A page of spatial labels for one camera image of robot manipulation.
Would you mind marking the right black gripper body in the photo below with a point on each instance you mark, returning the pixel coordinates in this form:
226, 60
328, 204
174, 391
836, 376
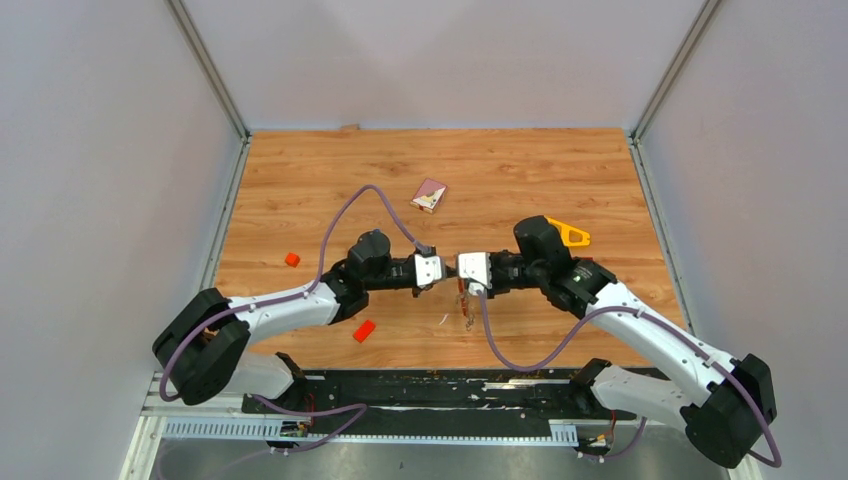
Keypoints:
512, 273

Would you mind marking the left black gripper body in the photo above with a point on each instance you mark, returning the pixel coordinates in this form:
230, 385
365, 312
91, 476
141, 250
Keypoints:
397, 276

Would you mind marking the metal key organizer red handle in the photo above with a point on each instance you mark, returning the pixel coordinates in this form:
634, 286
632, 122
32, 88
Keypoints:
463, 301

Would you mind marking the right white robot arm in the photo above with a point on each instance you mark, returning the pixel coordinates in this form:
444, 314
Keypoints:
725, 405

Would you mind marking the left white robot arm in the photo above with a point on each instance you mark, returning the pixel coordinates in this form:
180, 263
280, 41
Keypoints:
204, 349

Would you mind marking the small orange block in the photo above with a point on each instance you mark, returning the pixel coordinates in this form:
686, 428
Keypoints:
362, 333

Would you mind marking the playing card box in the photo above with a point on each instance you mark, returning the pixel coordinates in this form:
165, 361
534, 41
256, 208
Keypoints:
429, 195

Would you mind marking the small red cube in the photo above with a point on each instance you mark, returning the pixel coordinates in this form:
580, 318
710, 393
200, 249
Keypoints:
292, 260

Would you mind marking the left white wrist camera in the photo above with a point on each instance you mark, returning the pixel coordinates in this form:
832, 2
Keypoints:
429, 270

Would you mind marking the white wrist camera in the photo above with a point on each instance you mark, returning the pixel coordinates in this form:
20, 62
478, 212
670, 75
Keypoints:
429, 270
475, 267

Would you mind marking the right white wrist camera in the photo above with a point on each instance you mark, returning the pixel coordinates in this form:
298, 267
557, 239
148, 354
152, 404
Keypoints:
475, 267

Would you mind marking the yellow triangular bracket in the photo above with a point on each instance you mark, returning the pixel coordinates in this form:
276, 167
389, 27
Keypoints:
571, 236

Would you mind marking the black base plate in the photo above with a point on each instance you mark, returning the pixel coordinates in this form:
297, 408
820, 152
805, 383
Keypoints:
452, 403

